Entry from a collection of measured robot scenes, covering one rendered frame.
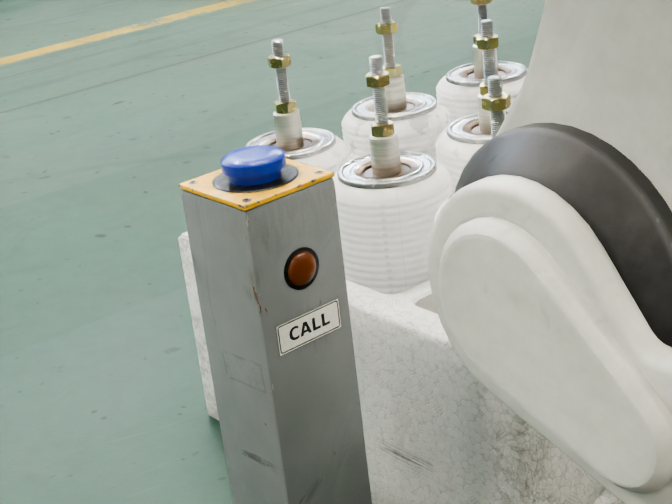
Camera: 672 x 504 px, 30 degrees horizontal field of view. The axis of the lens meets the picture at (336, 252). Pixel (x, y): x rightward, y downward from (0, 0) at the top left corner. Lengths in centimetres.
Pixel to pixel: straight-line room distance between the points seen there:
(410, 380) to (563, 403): 36
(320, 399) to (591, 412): 31
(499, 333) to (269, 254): 23
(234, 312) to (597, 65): 33
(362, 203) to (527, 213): 40
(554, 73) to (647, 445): 16
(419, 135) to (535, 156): 53
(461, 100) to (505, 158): 59
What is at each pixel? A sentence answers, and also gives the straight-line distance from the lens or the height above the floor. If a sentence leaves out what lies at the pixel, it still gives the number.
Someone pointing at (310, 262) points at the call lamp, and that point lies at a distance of 77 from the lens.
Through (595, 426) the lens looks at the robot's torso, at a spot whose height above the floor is 29.
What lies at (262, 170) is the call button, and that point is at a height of 32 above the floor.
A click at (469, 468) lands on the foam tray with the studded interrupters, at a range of 88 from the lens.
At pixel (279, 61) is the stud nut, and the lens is 101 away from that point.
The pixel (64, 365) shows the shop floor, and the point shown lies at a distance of 131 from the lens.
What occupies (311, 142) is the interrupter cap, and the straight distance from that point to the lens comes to 104.
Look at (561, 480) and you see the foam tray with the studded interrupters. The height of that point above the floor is 8.
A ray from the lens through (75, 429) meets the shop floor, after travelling 119.
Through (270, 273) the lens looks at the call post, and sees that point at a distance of 76.
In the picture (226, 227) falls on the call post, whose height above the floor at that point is 30.
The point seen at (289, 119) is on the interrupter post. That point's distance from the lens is 102.
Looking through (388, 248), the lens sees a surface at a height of 21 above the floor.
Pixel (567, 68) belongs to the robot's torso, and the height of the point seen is 42.
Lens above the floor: 56
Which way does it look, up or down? 23 degrees down
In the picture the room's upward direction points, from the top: 7 degrees counter-clockwise
